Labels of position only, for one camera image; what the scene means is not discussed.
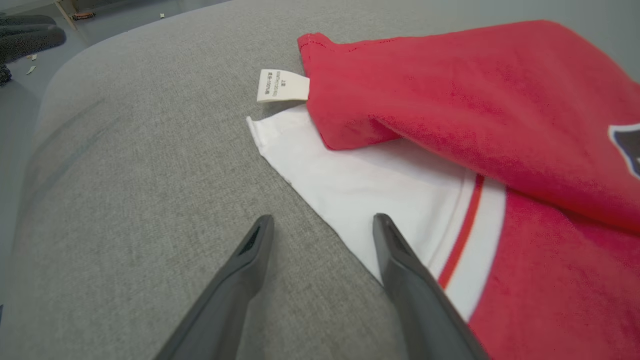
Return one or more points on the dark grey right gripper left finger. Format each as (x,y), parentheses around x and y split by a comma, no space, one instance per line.
(225,305)

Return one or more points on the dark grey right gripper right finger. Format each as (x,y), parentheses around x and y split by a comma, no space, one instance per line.
(425,315)

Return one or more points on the red and white garment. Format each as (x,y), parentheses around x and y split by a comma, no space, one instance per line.
(500,100)

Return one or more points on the light grey fabric sofa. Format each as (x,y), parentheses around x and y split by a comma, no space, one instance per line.
(150,175)

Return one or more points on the small orange object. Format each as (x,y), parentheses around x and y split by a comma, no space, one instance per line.
(83,16)

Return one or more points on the dark grey rounded object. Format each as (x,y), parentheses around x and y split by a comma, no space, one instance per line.
(30,40)

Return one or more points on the light wooden furniture leg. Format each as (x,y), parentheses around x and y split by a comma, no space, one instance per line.
(66,12)

